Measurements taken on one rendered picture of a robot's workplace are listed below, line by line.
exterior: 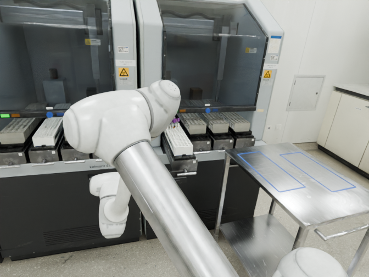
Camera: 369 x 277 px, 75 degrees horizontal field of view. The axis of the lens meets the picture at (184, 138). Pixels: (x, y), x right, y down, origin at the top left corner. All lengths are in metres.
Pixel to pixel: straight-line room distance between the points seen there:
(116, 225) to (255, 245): 0.87
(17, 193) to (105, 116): 1.12
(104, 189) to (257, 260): 0.92
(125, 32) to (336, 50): 2.68
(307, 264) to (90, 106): 0.58
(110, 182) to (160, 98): 0.59
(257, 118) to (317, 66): 1.79
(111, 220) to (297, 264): 0.70
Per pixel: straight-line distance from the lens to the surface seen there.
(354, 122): 3.40
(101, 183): 1.15
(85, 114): 0.57
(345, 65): 3.64
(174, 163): 1.24
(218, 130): 1.57
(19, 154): 1.48
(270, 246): 1.64
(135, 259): 1.84
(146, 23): 1.35
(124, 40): 1.34
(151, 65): 1.36
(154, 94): 0.66
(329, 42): 3.39
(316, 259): 0.67
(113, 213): 1.04
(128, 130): 0.56
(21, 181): 1.57
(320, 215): 1.07
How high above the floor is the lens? 1.42
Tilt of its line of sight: 25 degrees down
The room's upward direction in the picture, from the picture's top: 4 degrees clockwise
